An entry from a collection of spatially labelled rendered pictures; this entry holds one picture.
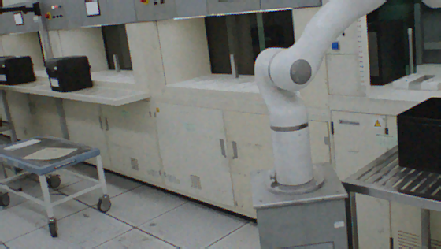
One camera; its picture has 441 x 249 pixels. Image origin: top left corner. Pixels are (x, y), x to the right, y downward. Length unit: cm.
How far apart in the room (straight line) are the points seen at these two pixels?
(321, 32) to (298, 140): 33
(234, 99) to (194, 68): 75
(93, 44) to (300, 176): 339
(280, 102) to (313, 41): 21
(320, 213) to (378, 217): 88
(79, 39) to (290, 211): 342
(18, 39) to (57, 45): 151
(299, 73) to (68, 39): 337
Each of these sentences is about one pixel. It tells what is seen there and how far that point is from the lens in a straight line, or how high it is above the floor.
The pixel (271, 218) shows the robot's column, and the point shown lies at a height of 71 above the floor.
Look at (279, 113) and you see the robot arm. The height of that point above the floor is 100.
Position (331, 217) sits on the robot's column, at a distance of 138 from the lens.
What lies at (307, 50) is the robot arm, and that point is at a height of 118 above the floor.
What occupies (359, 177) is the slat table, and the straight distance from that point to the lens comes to 147.
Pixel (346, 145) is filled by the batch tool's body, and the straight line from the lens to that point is 217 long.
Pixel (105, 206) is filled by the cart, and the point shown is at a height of 4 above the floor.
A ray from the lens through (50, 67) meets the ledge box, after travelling 395.
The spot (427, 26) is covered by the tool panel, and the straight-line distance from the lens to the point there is 284.
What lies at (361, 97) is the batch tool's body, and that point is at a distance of 205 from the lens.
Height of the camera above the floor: 133
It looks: 12 degrees down
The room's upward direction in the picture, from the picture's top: 6 degrees counter-clockwise
